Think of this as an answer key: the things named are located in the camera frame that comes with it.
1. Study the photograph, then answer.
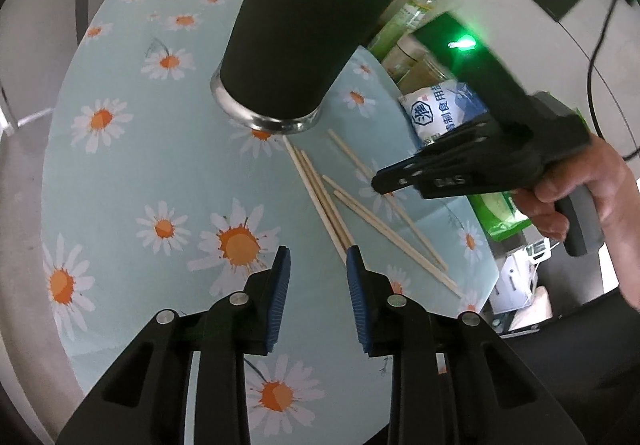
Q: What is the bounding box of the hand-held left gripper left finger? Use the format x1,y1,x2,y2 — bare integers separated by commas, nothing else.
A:
57,245,292,445

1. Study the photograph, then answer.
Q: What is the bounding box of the white and blue salt bag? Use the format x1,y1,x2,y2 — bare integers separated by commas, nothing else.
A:
398,80,488,148

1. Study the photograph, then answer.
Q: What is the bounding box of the person's right forearm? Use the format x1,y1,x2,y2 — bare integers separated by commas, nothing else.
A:
616,245,640,312

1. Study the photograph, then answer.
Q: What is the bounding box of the green plastic bag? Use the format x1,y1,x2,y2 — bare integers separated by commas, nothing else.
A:
472,190,533,242

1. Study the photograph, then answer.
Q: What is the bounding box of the blue daisy tablecloth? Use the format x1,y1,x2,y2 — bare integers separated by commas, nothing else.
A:
40,0,501,445

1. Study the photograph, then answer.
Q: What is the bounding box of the black utensil holder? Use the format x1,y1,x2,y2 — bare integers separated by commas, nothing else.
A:
210,0,406,134

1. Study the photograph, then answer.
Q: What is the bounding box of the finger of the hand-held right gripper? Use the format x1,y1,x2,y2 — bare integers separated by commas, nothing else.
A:
371,140,521,198
412,117,506,158

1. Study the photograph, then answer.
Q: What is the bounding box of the person's right hand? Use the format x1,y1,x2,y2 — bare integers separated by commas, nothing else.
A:
513,131,640,268

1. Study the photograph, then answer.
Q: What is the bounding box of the row of condiment bottles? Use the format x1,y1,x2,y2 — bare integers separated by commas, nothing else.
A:
320,0,448,76

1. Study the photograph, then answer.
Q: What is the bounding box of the pile of wooden chopsticks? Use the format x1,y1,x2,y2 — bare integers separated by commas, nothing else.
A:
284,129,465,300

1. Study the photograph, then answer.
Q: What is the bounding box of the black power cable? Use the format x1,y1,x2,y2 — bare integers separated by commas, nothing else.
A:
586,0,640,160

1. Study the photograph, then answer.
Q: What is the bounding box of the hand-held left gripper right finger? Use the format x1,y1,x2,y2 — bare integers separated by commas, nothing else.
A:
345,245,586,445

